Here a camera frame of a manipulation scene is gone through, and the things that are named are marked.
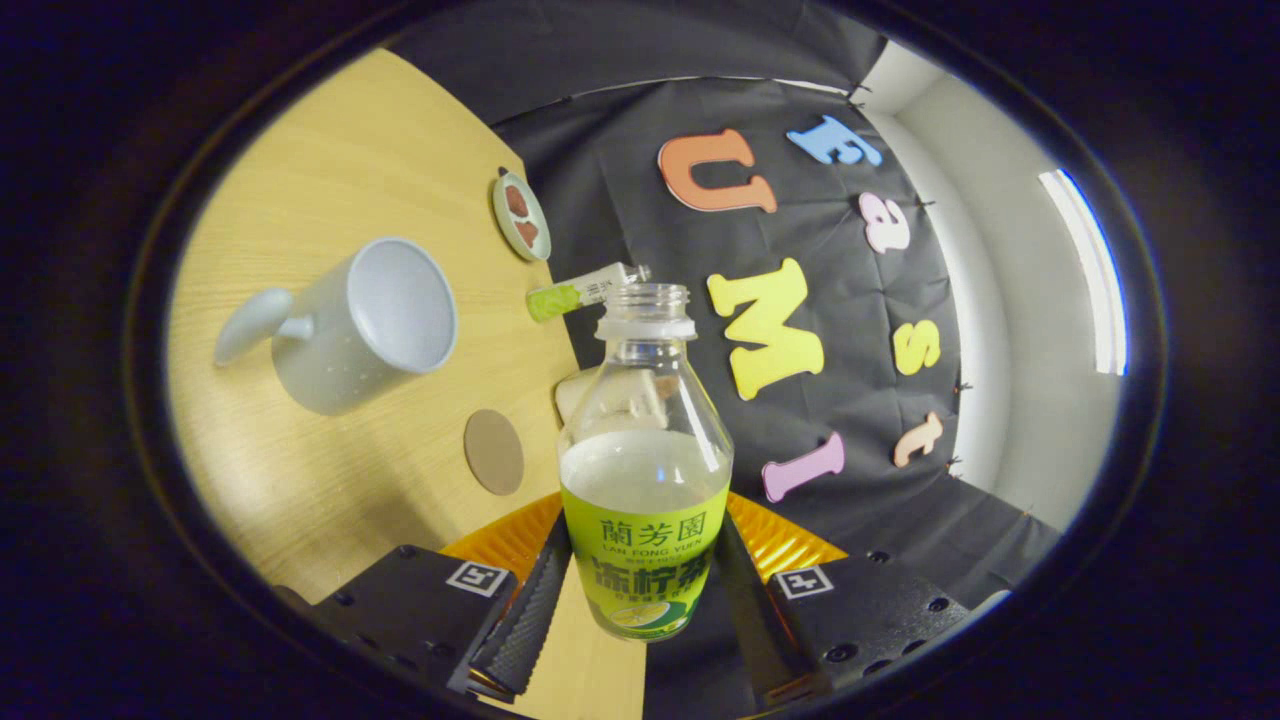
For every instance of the slim white green drink bottle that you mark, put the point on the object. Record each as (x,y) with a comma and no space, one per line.
(570,297)

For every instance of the white toaster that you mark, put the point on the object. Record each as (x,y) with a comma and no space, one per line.
(572,392)

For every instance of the brown round coaster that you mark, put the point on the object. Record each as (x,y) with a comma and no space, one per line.
(493,452)

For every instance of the ceiling light panel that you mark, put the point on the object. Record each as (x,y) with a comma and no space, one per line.
(1090,270)

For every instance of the white cup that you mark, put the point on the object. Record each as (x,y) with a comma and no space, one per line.
(330,360)

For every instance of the wooden table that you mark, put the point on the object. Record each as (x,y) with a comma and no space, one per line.
(300,500)

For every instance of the pale green plate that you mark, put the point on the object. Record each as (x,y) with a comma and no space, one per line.
(503,215)

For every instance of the green label juice bottle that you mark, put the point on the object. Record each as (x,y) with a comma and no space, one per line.
(645,560)

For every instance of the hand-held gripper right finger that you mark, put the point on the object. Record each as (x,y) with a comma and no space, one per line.
(760,640)

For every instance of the brown food piece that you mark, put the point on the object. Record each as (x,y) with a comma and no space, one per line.
(527,233)
(516,200)

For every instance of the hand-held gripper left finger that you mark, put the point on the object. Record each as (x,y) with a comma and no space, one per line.
(530,620)

